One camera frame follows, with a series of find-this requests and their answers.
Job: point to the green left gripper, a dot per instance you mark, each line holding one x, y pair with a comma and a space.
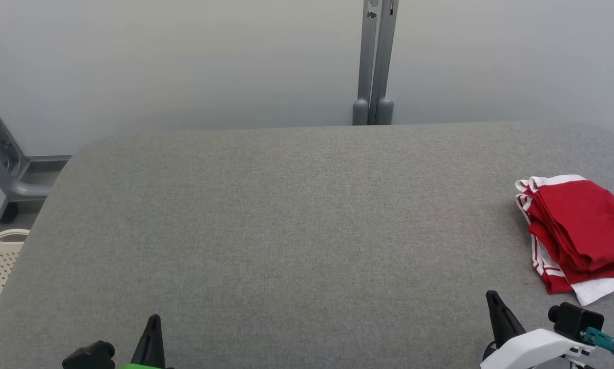
138, 366

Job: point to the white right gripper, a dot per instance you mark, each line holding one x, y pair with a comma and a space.
537, 348

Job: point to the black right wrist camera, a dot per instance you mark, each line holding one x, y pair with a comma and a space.
575, 320

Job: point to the red basketball shorts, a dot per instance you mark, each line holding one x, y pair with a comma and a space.
583, 220

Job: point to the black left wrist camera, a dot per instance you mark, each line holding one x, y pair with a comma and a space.
89, 356

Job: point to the grey double metal post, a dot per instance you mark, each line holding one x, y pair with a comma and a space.
376, 51

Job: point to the red white basketball jersey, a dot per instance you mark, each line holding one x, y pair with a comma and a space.
555, 279

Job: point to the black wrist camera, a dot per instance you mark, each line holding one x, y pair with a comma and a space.
89, 356
575, 320

